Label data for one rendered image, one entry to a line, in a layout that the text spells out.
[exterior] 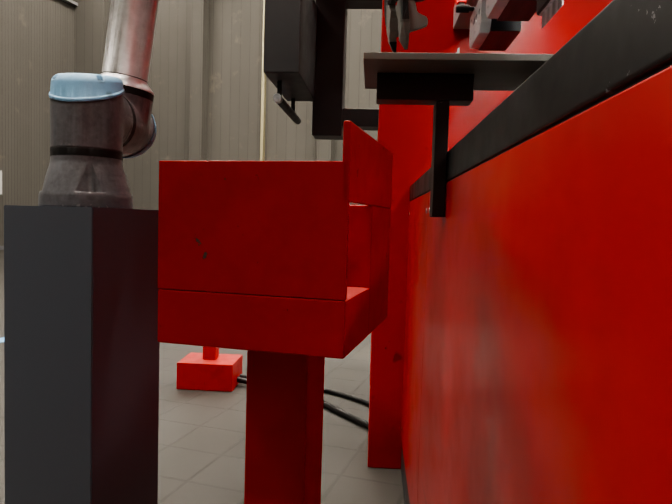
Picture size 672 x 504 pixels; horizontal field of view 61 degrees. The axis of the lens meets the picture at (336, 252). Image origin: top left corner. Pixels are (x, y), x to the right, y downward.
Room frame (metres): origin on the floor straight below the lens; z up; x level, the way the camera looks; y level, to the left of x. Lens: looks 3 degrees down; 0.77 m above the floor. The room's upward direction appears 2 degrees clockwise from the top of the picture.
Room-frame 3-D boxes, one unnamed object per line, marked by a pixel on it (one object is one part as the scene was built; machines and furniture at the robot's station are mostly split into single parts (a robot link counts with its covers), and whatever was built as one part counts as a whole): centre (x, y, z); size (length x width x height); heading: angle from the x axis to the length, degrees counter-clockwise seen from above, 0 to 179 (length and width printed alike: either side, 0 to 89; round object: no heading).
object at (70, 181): (1.01, 0.44, 0.82); 0.15 x 0.15 x 0.10
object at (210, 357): (2.59, 0.56, 0.42); 0.25 x 0.20 x 0.83; 86
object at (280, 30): (2.12, 0.18, 1.42); 0.45 x 0.12 x 0.36; 175
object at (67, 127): (1.01, 0.44, 0.94); 0.13 x 0.12 x 0.14; 0
